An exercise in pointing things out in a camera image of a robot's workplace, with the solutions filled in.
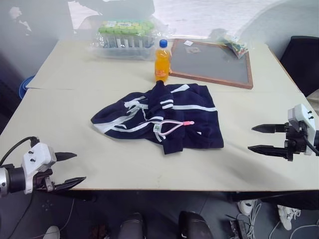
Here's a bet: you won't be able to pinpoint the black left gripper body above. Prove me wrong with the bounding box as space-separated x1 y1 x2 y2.
32 169 57 193

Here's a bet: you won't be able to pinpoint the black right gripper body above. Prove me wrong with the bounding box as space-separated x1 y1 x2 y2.
284 121 308 162

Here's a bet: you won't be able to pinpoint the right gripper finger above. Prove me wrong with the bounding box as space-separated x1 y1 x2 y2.
251 123 285 134
247 144 288 158

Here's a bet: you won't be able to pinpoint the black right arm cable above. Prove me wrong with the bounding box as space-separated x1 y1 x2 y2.
301 128 319 155

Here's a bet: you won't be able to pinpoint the wood-framed chalkboard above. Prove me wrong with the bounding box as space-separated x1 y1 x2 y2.
169 38 254 90

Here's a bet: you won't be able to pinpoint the black power strip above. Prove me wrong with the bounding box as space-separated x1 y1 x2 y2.
228 218 250 239

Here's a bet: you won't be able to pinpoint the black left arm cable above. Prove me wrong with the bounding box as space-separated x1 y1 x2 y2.
0 136 40 166

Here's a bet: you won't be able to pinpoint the orange juice bottle blue cap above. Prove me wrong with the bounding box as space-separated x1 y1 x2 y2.
154 39 172 83

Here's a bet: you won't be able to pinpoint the blue bucket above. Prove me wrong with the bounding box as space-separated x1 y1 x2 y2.
18 75 34 98

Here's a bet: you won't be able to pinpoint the white sneaker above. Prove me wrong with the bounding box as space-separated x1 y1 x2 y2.
277 204 303 231
41 225 61 239
236 199 260 216

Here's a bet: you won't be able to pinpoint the dark rounded shape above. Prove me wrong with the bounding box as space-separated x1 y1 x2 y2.
178 211 214 239
120 212 146 239

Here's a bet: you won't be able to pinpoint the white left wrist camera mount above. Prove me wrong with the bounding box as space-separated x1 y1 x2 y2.
21 142 57 195

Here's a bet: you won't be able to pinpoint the white floor cable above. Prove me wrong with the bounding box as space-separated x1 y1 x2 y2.
249 199 263 226

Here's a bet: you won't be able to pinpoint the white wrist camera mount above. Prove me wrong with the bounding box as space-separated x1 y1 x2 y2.
287 103 316 155
21 142 57 195

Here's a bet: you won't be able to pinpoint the black chair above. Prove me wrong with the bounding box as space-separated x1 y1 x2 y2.
279 36 319 98

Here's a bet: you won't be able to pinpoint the navy white-striped zip jacket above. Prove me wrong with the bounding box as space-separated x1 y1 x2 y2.
90 80 224 156

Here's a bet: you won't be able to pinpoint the bagged green-capped tube rack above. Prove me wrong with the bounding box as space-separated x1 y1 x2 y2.
89 18 175 62

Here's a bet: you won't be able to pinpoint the pink cord loop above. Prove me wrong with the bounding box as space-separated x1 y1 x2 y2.
139 120 195 136

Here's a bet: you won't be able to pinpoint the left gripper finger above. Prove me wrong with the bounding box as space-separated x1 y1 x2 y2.
53 177 87 192
55 152 78 161

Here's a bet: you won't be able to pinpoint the clear bag colourful pieces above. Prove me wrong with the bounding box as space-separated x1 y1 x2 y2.
209 28 250 60

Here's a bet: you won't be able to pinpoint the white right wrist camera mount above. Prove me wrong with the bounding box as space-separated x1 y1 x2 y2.
287 103 316 155

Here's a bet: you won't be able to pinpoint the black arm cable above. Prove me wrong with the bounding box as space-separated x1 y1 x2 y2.
301 128 319 155
0 136 40 166

